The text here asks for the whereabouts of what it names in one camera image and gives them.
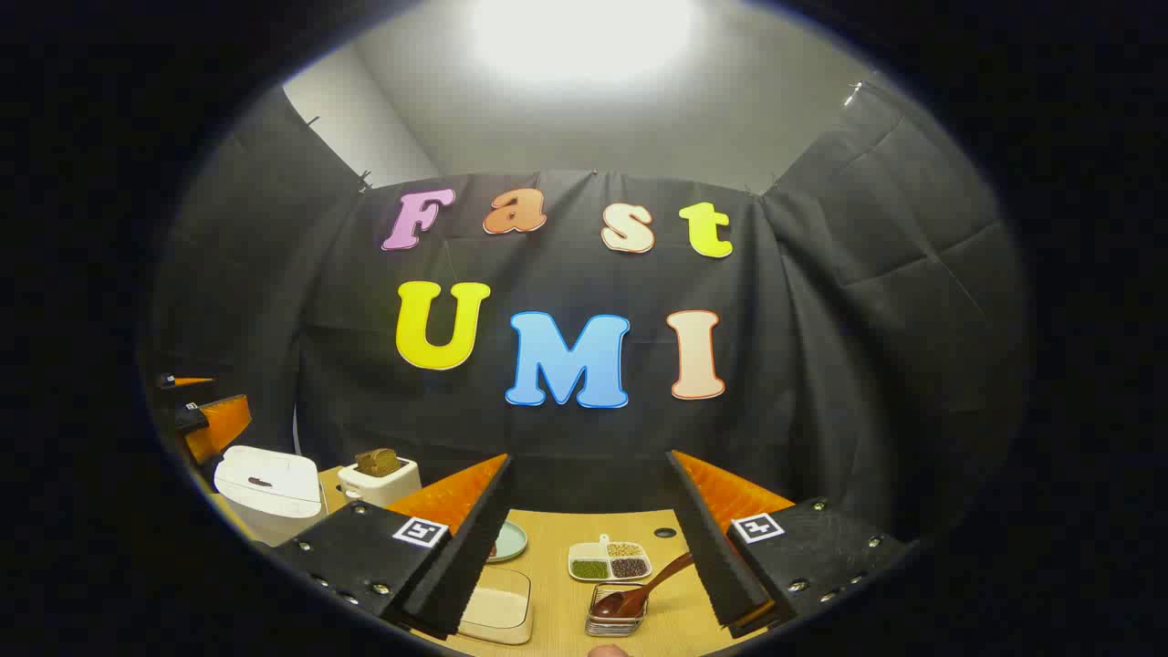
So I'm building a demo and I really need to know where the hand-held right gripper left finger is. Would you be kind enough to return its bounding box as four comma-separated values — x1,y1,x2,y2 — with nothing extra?
274,454,514,638

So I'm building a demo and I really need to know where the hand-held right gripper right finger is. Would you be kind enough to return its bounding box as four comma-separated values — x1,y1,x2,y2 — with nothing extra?
666,450,913,638

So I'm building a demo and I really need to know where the white rice cooker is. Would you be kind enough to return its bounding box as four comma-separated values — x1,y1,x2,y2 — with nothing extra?
214,445,325,547

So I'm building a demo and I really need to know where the dark wooden spoon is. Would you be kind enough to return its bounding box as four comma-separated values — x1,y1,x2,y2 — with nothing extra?
591,551,696,620

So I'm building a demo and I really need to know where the metal wire chopstick holder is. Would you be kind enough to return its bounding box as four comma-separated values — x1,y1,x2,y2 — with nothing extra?
585,582,651,637

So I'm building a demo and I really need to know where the clear glass rice container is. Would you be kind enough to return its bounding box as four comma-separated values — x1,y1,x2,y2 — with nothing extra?
456,568,535,646

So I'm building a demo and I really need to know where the pale green plate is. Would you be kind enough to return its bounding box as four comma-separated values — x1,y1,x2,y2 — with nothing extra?
488,520,528,564

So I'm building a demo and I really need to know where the white toaster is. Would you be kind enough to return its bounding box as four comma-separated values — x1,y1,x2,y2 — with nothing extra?
338,456,422,508

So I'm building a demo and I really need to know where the white divided dish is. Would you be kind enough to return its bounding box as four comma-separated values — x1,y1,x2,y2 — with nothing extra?
568,534,653,583

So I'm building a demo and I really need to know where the black backdrop cloth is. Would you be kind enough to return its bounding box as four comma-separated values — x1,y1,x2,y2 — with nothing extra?
146,82,1032,548

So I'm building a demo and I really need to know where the large ceiling light panel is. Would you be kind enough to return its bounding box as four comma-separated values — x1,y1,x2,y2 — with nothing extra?
470,0,694,83

